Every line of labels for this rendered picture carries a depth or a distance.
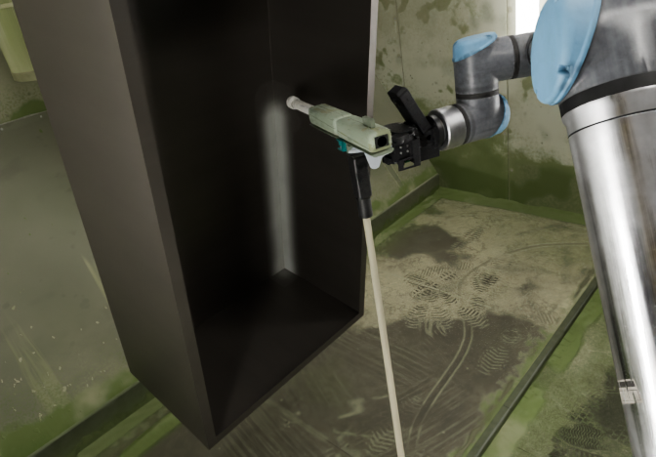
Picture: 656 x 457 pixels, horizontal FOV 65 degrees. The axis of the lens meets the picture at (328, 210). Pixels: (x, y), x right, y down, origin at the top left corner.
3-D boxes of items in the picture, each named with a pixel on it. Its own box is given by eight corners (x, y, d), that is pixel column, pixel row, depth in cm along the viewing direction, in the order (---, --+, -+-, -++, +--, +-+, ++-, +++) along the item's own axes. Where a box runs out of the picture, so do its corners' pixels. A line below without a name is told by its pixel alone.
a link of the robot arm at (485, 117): (484, 88, 118) (486, 130, 122) (437, 100, 114) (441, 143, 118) (512, 90, 110) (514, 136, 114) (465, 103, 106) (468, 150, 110)
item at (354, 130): (404, 232, 100) (391, 118, 91) (383, 240, 99) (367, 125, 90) (313, 169, 142) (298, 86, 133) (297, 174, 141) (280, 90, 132)
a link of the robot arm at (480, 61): (500, 28, 112) (502, 86, 116) (446, 37, 113) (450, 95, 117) (513, 30, 103) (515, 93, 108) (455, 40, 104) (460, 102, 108)
